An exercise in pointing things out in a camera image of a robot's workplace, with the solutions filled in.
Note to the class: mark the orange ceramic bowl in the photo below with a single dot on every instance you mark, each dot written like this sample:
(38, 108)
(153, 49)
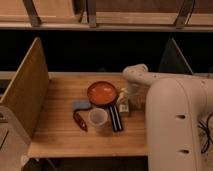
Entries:
(102, 93)

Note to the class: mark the small white bottle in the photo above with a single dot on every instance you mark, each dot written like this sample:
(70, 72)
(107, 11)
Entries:
(123, 103)

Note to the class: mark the wooden shelf rail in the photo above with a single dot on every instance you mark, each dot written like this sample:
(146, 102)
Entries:
(108, 15)

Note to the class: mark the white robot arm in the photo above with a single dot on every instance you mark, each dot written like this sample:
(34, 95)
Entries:
(174, 104)

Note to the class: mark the black rectangular case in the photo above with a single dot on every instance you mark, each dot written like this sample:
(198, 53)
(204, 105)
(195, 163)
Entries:
(115, 118)

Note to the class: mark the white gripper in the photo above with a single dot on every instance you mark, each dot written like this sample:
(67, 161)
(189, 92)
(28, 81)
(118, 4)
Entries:
(136, 93)

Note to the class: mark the left wooden side panel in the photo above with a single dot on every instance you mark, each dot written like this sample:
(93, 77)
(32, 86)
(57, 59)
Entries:
(22, 101)

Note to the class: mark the blue sponge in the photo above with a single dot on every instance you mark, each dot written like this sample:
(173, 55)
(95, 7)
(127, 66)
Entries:
(81, 105)

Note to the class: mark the clear plastic cup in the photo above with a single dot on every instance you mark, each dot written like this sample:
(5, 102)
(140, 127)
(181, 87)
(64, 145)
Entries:
(98, 118)

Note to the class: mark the right dark side panel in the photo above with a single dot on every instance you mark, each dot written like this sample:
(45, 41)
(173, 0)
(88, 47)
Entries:
(173, 60)

